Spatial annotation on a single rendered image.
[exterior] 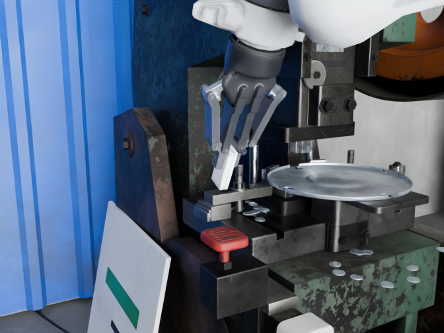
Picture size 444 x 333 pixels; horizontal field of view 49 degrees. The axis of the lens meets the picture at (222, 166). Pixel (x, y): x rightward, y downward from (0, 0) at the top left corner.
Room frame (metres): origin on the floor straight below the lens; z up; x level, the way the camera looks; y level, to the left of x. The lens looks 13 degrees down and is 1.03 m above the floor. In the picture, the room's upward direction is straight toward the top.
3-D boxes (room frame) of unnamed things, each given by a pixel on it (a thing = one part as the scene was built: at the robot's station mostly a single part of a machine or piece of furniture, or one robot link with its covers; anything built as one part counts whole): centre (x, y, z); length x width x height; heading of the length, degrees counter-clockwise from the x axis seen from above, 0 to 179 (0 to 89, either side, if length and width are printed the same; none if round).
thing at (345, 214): (0.93, -0.26, 0.72); 0.25 x 0.14 x 0.14; 30
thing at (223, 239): (0.72, 0.00, 0.72); 0.07 x 0.06 x 0.08; 30
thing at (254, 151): (1.10, -0.07, 0.81); 0.02 x 0.02 x 0.14
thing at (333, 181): (0.97, -0.24, 0.78); 0.29 x 0.29 x 0.01
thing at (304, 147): (1.07, -0.18, 0.84); 0.05 x 0.03 x 0.04; 120
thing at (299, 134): (1.09, -0.17, 0.86); 0.20 x 0.16 x 0.05; 120
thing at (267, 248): (1.08, -0.18, 0.68); 0.45 x 0.30 x 0.06; 120
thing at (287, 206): (1.09, -0.17, 0.72); 0.20 x 0.16 x 0.03; 120
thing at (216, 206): (1.00, -0.03, 0.76); 0.17 x 0.06 x 0.10; 120
